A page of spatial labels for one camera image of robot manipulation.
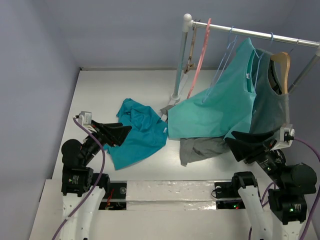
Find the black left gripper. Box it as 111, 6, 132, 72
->
82, 118, 131, 164

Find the teal blue t shirt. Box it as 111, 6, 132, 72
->
104, 98, 168, 170

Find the light blue wire hanger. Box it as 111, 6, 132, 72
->
202, 26, 238, 104

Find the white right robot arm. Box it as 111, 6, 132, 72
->
225, 129, 320, 240

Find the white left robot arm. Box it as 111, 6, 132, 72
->
53, 120, 132, 240

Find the mint green t shirt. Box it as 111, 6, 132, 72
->
168, 38, 258, 139

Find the grey t shirt on hanger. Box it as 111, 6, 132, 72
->
249, 49, 290, 134

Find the wooden hanger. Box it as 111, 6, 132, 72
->
270, 51, 291, 95

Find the beige clip hanger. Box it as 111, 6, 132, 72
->
183, 26, 198, 74

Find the pink plastic hanger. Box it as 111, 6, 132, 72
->
187, 18, 212, 99

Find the metal clothes rack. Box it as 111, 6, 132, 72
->
168, 13, 320, 105

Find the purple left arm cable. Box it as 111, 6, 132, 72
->
51, 117, 106, 240

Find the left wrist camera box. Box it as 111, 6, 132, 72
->
75, 111, 92, 127

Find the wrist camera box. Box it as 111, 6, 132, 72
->
271, 123, 295, 151
75, 111, 92, 127

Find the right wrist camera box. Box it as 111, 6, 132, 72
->
271, 123, 295, 151

